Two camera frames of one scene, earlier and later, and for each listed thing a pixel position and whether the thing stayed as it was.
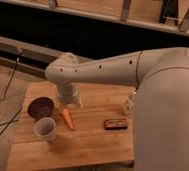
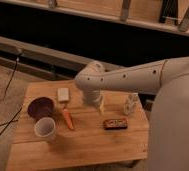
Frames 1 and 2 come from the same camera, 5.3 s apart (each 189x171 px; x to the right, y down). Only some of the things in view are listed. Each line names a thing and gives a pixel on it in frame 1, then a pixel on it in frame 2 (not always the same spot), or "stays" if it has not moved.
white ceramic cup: [44, 127] stays
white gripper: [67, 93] → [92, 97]
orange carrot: [68, 119] stays
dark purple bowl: [41, 107] stays
